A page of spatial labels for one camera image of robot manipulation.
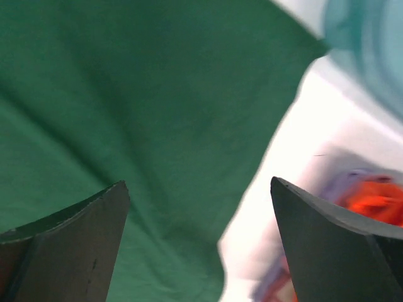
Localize green t shirt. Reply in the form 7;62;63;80
1;1;326;301

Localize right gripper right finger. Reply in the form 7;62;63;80
270;176;403;302

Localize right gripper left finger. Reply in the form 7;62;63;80
1;181;130;302

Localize teal plastic bin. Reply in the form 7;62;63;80
323;0;402;119

